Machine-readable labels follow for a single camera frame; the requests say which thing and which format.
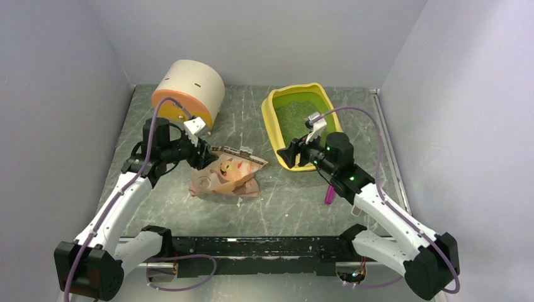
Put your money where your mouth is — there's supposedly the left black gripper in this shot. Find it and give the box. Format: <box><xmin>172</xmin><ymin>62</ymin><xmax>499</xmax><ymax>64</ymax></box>
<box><xmin>160</xmin><ymin>132</ymin><xmax>218</xmax><ymax>170</ymax></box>

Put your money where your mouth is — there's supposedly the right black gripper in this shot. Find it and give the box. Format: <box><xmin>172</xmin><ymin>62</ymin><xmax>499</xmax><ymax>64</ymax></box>
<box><xmin>276</xmin><ymin>128</ymin><xmax>337</xmax><ymax>176</ymax></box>

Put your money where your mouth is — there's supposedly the pink cat litter bag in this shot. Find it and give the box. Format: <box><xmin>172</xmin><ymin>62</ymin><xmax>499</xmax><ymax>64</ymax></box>
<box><xmin>189</xmin><ymin>151</ymin><xmax>265</xmax><ymax>197</ymax></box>

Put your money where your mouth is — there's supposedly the torn bag top strip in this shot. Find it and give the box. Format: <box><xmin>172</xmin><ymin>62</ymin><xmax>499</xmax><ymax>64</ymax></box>
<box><xmin>211</xmin><ymin>146</ymin><xmax>268</xmax><ymax>165</ymax></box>

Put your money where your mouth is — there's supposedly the yellow green litter box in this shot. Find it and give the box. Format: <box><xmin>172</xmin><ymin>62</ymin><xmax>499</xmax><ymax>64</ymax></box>
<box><xmin>261</xmin><ymin>82</ymin><xmax>333</xmax><ymax>151</ymax></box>

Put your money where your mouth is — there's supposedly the magenta plastic scoop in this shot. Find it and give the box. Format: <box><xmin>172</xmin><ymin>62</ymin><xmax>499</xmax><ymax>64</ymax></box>
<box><xmin>324</xmin><ymin>186</ymin><xmax>336</xmax><ymax>205</ymax></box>

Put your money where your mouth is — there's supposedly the white orange cylindrical bin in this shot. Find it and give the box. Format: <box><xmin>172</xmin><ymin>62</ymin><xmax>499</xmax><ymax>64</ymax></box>
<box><xmin>151</xmin><ymin>60</ymin><xmax>225</xmax><ymax>133</ymax></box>

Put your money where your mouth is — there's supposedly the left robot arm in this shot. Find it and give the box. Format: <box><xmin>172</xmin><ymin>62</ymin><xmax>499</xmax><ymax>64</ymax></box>
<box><xmin>54</xmin><ymin>117</ymin><xmax>218</xmax><ymax>301</ymax></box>

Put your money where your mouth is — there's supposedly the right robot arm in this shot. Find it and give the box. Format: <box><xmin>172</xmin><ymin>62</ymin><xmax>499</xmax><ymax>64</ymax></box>
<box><xmin>276</xmin><ymin>132</ymin><xmax>460</xmax><ymax>300</ymax></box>

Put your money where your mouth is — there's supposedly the small white grey clip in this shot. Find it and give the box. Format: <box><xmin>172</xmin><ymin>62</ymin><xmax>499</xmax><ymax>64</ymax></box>
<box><xmin>350</xmin><ymin>207</ymin><xmax>361</xmax><ymax>217</ymax></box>

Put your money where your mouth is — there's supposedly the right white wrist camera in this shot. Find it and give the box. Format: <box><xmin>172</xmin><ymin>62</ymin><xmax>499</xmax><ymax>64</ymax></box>
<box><xmin>304</xmin><ymin>112</ymin><xmax>327</xmax><ymax>144</ymax></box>

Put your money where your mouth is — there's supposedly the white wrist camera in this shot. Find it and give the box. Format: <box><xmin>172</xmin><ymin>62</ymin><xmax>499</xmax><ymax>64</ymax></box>
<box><xmin>304</xmin><ymin>112</ymin><xmax>327</xmax><ymax>144</ymax></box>
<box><xmin>183</xmin><ymin>117</ymin><xmax>210</xmax><ymax>147</ymax></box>

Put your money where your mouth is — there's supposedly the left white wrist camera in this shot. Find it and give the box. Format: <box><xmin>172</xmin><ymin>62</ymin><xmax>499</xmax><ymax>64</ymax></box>
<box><xmin>183</xmin><ymin>117</ymin><xmax>210</xmax><ymax>147</ymax></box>

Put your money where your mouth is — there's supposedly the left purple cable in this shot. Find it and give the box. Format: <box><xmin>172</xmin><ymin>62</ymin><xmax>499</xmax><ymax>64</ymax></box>
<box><xmin>63</xmin><ymin>97</ymin><xmax>195</xmax><ymax>302</ymax></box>

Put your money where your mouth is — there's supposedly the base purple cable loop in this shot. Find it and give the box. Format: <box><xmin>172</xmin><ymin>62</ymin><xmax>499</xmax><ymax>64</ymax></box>
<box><xmin>145</xmin><ymin>255</ymin><xmax>218</xmax><ymax>292</ymax></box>

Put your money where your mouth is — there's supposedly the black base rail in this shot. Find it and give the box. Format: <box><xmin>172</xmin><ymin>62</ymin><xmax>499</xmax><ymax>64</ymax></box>
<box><xmin>153</xmin><ymin>224</ymin><xmax>367</xmax><ymax>278</ymax></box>

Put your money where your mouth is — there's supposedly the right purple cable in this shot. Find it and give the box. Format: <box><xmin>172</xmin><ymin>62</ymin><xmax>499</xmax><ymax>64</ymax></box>
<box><xmin>306</xmin><ymin>105</ymin><xmax>462</xmax><ymax>294</ymax></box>

